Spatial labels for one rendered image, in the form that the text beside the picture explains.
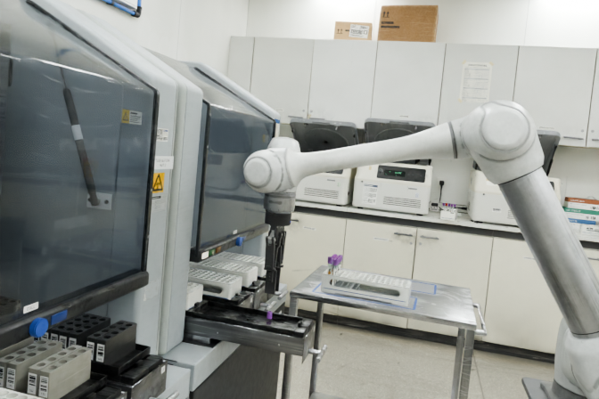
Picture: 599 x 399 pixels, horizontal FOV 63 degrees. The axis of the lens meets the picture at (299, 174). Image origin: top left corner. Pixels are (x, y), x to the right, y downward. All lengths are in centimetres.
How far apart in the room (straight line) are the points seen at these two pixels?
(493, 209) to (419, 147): 236
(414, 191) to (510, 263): 80
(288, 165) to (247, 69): 306
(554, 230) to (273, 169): 64
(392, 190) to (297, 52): 138
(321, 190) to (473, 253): 117
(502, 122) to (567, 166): 326
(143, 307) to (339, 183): 260
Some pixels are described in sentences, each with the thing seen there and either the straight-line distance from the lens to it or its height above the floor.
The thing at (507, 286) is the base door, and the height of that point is 49.
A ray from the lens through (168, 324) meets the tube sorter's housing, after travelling 137.
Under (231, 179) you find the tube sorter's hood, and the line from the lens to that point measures 156.
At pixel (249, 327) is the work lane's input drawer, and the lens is 141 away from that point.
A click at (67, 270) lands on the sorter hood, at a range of 97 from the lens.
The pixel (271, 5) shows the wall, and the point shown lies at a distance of 465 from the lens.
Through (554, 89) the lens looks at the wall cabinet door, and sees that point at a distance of 401.
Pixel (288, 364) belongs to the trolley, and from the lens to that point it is 179.
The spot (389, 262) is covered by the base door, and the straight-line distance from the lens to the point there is 367.
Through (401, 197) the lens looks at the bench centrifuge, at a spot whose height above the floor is 102.
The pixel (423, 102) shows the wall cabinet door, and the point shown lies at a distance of 391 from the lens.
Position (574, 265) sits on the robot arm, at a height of 111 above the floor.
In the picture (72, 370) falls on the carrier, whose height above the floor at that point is 86.
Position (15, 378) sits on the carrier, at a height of 86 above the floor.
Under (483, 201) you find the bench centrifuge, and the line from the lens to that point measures 363.
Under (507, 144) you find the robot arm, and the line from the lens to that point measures 110.
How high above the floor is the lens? 130
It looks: 3 degrees down
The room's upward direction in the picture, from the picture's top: 5 degrees clockwise
